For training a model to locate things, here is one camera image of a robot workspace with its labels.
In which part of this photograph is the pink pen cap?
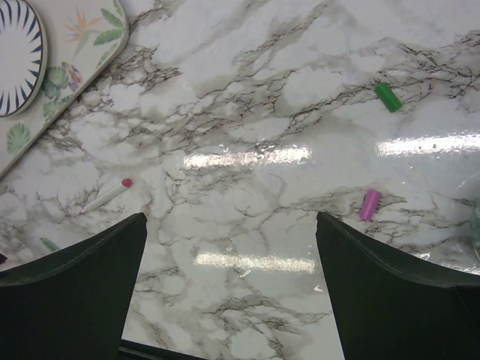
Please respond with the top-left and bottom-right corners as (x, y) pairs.
(359, 189), (382, 221)

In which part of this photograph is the floral rectangular tray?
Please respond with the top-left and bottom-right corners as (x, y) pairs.
(1, 0), (128, 174)

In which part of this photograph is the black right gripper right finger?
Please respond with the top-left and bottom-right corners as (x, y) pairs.
(316, 211), (479, 359)

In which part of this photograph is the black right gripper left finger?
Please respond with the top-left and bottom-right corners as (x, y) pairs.
(1, 213), (147, 359)

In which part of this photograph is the white marker with pink tip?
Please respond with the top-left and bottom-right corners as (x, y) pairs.
(81, 178), (133, 214)

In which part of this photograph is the white blue striped plate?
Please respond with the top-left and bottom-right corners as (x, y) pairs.
(1, 1), (48, 117)

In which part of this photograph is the green pen cap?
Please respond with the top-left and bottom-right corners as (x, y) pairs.
(374, 82), (403, 113)

